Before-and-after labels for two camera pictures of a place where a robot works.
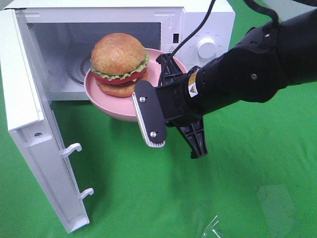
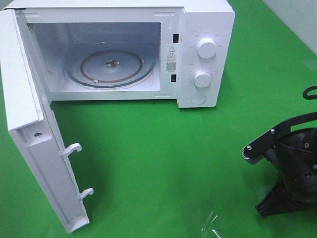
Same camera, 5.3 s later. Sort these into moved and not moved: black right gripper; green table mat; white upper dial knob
Moved: black right gripper
Not moved: green table mat; white upper dial knob
